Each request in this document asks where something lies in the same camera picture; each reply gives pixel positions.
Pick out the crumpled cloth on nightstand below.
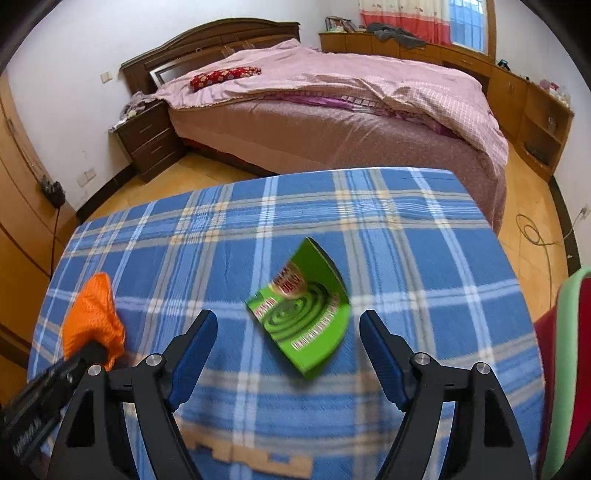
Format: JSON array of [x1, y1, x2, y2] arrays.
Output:
[[121, 91, 160, 121]]

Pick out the green cardboard box piece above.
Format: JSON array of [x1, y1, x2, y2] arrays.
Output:
[[246, 237, 352, 380]]

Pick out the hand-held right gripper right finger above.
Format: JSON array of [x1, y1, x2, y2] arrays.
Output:
[[359, 310, 536, 480]]

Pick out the cream and red curtain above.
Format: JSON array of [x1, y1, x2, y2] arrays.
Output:
[[359, 0, 451, 45]]

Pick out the tan notched cardboard strip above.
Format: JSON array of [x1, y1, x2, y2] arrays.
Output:
[[180, 427, 315, 479]]

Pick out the window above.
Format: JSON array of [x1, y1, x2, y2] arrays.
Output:
[[450, 0, 497, 55]]

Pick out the grey clothes pile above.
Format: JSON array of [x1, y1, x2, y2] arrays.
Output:
[[367, 22, 426, 49]]

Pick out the small items on shelf top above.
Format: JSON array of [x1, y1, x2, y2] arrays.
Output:
[[538, 78, 571, 103]]

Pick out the black power adapter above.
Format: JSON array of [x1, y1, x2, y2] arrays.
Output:
[[41, 175, 66, 207]]

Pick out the mauve bed mattress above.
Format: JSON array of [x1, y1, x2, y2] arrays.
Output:
[[168, 99, 509, 234]]

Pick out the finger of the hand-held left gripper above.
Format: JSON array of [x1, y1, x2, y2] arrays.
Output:
[[65, 340, 109, 370]]

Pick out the dark wooden bed headboard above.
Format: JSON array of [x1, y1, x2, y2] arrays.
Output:
[[120, 21, 301, 109]]

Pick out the long wooden desk cabinet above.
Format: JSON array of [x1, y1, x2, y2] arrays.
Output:
[[318, 31, 575, 181]]

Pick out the green floor cable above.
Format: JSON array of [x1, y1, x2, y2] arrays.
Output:
[[516, 203, 587, 315]]

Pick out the red bucket with green rim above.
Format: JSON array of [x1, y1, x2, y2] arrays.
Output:
[[533, 267, 591, 480]]

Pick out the red floral pillow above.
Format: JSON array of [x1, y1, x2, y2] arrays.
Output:
[[190, 67, 262, 92]]

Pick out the dark wooden nightstand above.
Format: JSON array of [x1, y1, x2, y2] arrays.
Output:
[[109, 99, 185, 183]]

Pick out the blue plaid blanket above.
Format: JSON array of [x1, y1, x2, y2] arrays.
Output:
[[28, 167, 546, 480]]

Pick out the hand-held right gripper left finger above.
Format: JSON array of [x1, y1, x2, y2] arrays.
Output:
[[46, 309, 219, 480]]

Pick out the orange mesh cloth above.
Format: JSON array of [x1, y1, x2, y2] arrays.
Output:
[[61, 272, 127, 372]]

